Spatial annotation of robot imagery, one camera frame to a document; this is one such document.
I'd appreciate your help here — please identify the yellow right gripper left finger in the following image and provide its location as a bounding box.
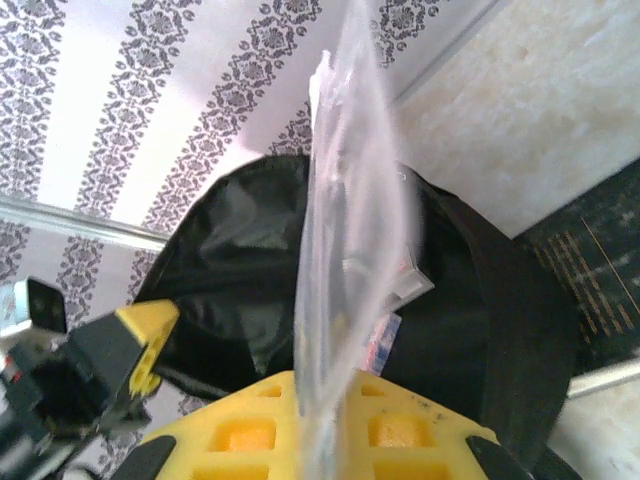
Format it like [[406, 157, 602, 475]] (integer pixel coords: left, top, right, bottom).
[[112, 369, 304, 480]]

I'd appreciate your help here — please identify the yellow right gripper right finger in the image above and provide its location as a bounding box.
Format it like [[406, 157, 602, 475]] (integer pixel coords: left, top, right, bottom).
[[344, 372, 531, 480]]

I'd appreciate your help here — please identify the black backpack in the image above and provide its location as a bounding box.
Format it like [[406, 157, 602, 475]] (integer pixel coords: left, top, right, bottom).
[[127, 153, 586, 480]]

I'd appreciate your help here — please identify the grey pen box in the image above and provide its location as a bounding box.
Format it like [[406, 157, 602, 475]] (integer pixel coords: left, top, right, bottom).
[[382, 239, 435, 309]]

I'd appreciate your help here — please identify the clear plastic stationery pack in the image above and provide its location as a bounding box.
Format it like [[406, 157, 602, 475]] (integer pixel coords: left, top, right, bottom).
[[291, 0, 427, 480]]

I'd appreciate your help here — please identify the black book with gold pattern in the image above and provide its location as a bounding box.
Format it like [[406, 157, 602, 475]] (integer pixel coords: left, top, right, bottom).
[[519, 158, 640, 371]]

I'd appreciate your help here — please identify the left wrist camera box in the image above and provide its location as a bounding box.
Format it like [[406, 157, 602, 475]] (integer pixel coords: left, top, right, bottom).
[[0, 276, 68, 337]]

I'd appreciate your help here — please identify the aluminium frame post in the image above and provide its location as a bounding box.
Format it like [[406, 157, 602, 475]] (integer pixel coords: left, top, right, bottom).
[[0, 193, 169, 253]]

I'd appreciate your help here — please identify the aluminium table edge rail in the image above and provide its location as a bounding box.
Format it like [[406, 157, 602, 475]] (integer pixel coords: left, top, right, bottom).
[[392, 0, 504, 104]]

